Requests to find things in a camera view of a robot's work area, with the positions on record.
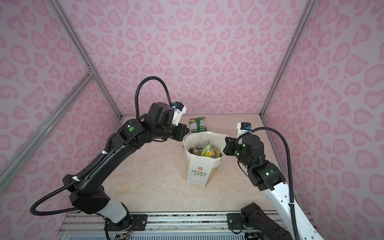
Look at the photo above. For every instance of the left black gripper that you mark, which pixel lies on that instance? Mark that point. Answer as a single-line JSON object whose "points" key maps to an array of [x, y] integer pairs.
{"points": [[181, 132]]}

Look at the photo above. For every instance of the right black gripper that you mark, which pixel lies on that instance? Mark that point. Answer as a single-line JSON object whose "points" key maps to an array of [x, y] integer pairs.
{"points": [[229, 145]]}

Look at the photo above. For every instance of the green white snack bag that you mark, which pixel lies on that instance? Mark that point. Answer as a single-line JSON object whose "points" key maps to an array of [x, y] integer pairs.
{"points": [[197, 125]]}

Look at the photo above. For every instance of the orange Fox's fruit bag bottom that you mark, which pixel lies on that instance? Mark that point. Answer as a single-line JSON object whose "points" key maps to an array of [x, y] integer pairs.
{"points": [[195, 151]]}

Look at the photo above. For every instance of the white paper bag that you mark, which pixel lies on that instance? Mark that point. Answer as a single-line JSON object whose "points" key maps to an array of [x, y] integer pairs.
{"points": [[201, 169]]}

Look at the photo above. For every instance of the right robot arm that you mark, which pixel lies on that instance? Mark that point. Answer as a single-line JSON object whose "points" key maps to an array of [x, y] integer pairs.
{"points": [[267, 177]]}

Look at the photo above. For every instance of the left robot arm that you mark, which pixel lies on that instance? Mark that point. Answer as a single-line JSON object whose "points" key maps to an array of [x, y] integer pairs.
{"points": [[88, 194]]}

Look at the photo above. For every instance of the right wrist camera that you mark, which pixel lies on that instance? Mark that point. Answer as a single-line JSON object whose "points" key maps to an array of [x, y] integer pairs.
{"points": [[243, 128]]}

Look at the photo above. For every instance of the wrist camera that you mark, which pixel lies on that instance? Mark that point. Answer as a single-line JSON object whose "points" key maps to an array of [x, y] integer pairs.
{"points": [[243, 128], [179, 110]]}

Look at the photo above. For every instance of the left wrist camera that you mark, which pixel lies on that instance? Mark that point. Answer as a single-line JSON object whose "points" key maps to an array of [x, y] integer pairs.
{"points": [[179, 110]]}

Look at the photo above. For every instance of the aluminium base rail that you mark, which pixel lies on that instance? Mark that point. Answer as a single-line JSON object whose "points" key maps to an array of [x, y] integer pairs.
{"points": [[160, 226]]}

